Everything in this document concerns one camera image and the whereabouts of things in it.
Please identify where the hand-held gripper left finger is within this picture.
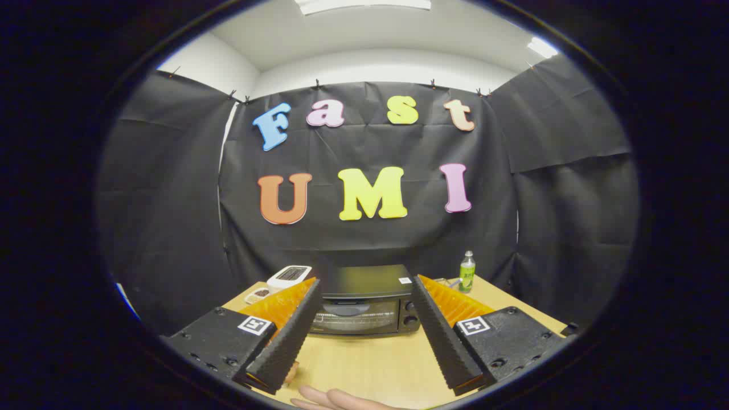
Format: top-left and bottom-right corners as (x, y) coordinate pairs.
(162, 277), (322, 395)

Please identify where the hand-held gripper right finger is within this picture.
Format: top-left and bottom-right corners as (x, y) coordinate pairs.
(411, 274), (570, 396)

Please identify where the black toaster oven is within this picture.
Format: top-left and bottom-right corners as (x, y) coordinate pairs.
(312, 264), (422, 337)

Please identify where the white pop-up toaster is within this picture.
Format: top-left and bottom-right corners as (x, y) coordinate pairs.
(267, 265), (313, 290)

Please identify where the green label drink bottle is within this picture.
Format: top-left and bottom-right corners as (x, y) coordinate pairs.
(459, 251), (476, 294)

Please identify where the ceiling light panel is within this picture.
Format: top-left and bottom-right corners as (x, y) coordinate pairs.
(527, 37), (559, 59)
(295, 0), (432, 15)

